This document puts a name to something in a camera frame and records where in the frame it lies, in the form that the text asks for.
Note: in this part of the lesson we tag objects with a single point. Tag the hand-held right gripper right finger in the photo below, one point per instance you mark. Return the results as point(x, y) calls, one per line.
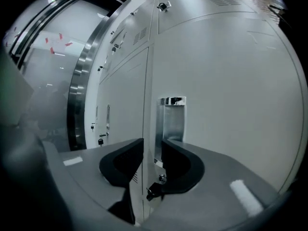
point(211, 177)

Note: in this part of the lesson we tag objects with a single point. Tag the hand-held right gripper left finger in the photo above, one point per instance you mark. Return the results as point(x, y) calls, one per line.
point(91, 167)

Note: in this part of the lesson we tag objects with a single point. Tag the grey metal locker door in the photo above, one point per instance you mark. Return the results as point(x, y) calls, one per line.
point(228, 85)

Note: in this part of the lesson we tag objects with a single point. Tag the grey metal locker cabinet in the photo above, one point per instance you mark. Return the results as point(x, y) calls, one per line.
point(125, 80)

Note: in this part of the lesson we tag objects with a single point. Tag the round silver lock cylinder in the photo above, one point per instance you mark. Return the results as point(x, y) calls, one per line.
point(162, 177)

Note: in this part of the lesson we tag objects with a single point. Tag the frosted glass panel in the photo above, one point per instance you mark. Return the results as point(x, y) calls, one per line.
point(53, 64)

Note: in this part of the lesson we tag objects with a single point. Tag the white paper with red tape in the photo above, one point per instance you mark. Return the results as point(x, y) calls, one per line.
point(57, 42)

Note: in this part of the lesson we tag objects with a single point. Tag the polished steel door frame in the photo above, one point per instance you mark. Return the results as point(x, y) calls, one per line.
point(81, 80)

